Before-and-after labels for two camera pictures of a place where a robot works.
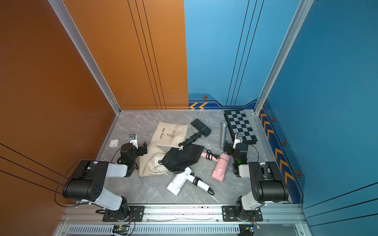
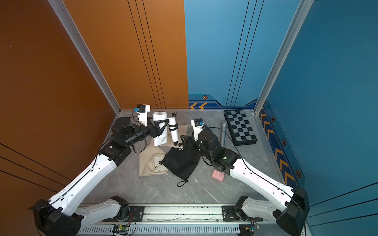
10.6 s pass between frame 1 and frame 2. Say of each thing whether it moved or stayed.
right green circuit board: stayed
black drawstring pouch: stayed
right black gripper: moved
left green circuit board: stayed
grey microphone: stayed
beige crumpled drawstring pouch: stayed
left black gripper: moved
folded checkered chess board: stayed
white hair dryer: moved
